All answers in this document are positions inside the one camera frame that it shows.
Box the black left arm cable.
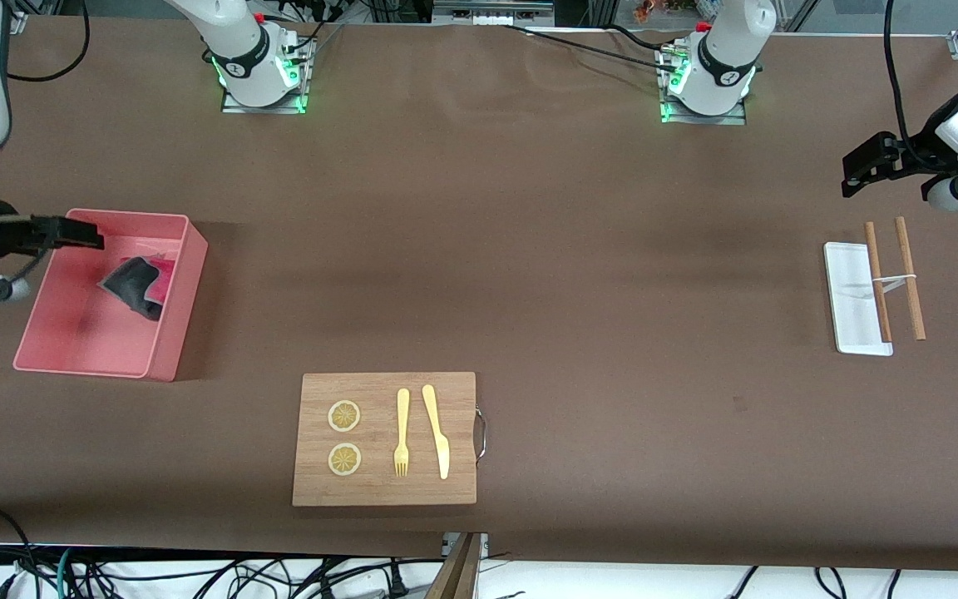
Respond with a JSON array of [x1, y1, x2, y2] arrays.
[[883, 0, 919, 167]]

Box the long black table cable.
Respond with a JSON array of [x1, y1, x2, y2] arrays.
[[497, 23, 686, 74]]

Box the wooden plank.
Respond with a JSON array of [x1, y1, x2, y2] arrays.
[[425, 532, 486, 599]]

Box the short black table cable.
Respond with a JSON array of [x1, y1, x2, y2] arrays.
[[608, 23, 673, 51]]

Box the yellow fork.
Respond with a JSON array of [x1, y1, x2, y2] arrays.
[[393, 389, 411, 478]]

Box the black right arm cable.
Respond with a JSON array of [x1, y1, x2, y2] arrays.
[[5, 0, 91, 83]]

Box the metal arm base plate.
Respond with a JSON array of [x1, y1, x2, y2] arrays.
[[659, 46, 748, 126], [221, 33, 310, 115]]

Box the white rectangular tray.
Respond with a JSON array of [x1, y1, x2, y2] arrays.
[[823, 241, 893, 357]]

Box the yellow knife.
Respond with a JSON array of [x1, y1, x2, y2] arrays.
[[422, 384, 451, 481]]

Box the grey power strip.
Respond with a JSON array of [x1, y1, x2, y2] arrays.
[[433, 0, 556, 24]]

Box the wooden cutting board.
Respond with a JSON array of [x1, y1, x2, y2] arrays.
[[292, 372, 488, 507]]

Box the pink plastic bin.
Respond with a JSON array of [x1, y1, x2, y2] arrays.
[[13, 208, 209, 383]]

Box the colourful small toys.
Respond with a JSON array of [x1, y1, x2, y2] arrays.
[[633, 0, 700, 22]]

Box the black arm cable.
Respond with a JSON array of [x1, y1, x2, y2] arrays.
[[5, 0, 91, 83], [883, 0, 919, 167]]

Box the pink and grey cloth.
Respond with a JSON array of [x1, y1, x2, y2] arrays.
[[98, 256, 176, 322]]

